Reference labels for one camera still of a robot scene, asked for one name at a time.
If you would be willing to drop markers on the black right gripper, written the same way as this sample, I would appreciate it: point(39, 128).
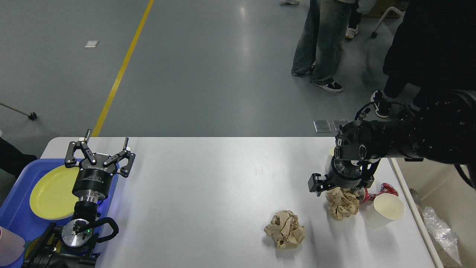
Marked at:
point(341, 173)

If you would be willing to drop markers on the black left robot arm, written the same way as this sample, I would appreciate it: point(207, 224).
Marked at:
point(72, 245)

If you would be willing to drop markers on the grey mug yellow inside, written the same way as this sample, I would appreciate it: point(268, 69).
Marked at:
point(32, 244)

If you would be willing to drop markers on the pink cup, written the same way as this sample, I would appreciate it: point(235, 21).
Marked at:
point(11, 247)

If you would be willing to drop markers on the floor socket plate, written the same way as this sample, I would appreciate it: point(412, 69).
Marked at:
point(322, 126)
point(338, 124)

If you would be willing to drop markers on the crushed red can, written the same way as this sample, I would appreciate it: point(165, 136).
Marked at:
point(363, 195)

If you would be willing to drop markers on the cardboard box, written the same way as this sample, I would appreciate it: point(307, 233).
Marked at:
point(382, 5)

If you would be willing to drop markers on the chair leg with caster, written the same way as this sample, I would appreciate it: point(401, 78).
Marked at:
point(30, 115)

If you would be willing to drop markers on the beige plastic bin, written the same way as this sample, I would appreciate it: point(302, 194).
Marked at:
point(440, 186)

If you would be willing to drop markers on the brown paper ball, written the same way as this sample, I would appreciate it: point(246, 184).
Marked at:
point(342, 203)
point(285, 230)

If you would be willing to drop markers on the white paper on floor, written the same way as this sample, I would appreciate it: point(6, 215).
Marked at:
point(91, 44)

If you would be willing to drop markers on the person in black clothes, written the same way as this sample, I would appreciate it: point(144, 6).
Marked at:
point(432, 49)

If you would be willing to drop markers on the yellow plate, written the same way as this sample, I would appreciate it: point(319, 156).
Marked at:
point(53, 192)

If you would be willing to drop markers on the person in blue jeans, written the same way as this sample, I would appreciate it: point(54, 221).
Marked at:
point(320, 47)

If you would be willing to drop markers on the white office chair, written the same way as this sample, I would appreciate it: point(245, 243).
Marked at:
point(393, 9)

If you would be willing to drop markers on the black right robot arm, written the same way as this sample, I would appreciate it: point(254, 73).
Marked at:
point(443, 131)

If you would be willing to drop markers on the white paper cup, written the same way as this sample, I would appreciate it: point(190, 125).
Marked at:
point(385, 209)
point(330, 156)

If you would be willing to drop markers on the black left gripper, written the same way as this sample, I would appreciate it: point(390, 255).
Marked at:
point(95, 180)

